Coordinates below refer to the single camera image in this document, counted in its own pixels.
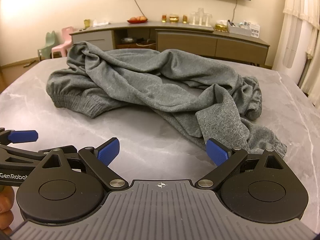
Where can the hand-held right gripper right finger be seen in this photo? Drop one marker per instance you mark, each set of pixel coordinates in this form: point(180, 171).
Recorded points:
point(217, 152)

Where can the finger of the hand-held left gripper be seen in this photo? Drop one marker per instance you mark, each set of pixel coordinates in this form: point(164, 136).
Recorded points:
point(23, 136)
point(22, 155)

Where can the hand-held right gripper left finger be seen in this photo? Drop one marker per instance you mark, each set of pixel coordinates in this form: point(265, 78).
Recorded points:
point(108, 152)

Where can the person's left hand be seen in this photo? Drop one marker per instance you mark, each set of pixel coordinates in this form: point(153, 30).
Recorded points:
point(5, 200)

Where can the green plastic chair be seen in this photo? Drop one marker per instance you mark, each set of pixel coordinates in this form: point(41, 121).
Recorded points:
point(46, 46)

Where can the pink plastic chair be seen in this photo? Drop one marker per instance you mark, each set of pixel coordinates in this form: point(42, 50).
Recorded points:
point(62, 42)

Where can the long grey brown sideboard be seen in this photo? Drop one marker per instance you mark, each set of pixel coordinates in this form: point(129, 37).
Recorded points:
point(190, 41)

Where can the gold tissue box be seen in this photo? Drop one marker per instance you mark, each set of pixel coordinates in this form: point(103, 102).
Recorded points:
point(221, 27)

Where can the white organizer box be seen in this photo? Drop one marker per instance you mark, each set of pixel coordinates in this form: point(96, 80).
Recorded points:
point(238, 28)

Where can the small white carton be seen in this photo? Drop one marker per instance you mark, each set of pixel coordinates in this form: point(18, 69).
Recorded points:
point(255, 30)

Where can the yellow green cup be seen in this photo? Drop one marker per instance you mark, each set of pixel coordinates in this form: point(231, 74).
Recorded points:
point(87, 23)

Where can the white cylindrical appliance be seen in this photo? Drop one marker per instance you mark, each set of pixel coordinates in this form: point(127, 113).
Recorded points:
point(295, 42)

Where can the group of clear glasses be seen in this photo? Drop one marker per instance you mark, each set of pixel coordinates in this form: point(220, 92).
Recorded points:
point(200, 17)

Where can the plate of fruit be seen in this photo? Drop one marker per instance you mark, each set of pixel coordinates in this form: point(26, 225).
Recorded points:
point(137, 19)

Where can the amber glass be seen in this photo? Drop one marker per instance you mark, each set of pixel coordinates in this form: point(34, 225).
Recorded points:
point(164, 18)
point(185, 19)

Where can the gold bowl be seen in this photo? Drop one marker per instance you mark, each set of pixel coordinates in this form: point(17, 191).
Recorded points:
point(174, 18)

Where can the white curtain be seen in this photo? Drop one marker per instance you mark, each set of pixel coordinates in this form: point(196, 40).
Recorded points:
point(311, 30)

